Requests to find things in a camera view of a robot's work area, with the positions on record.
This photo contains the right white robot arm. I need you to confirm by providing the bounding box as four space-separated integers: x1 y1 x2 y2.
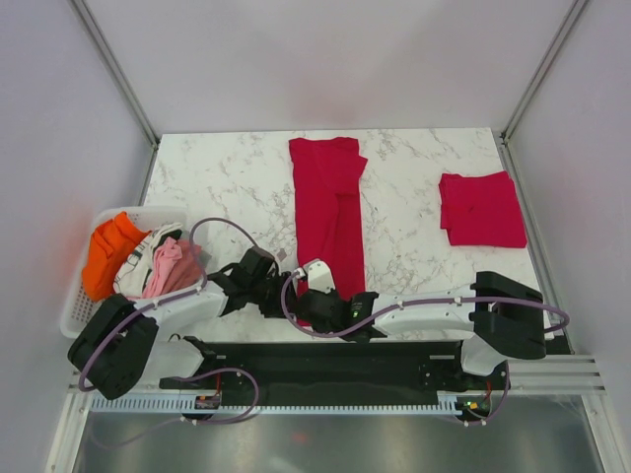
282 261 546 388

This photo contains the dusty rose t-shirt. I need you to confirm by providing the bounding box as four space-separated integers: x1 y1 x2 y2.
164 239 204 293

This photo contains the right aluminium frame post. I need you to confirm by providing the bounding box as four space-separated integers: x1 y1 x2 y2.
498 0 592 147

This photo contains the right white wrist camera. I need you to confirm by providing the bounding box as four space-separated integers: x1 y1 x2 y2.
296 259 336 294

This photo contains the aluminium frame post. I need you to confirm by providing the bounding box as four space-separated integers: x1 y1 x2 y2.
69 0 160 150
498 0 592 147

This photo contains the red t-shirt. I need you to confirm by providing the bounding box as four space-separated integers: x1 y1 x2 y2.
289 137 368 300
439 171 527 248

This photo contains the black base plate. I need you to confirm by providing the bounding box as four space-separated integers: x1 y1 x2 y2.
160 339 506 405

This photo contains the white printed t-shirt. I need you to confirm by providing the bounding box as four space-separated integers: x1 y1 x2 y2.
113 223 182 299

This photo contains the orange t-shirt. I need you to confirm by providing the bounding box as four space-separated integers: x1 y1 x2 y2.
81 212 149 302

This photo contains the left aluminium frame post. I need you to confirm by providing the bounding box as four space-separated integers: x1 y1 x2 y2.
69 0 160 150

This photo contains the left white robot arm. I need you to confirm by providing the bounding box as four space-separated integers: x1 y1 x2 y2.
67 247 290 400

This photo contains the white slotted cable duct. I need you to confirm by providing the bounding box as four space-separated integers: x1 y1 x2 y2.
89 393 490 416

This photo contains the white plastic laundry basket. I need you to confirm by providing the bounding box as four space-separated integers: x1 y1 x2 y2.
59 206 193 339

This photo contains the pink t-shirt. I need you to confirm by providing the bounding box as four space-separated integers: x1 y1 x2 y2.
142 236 182 299

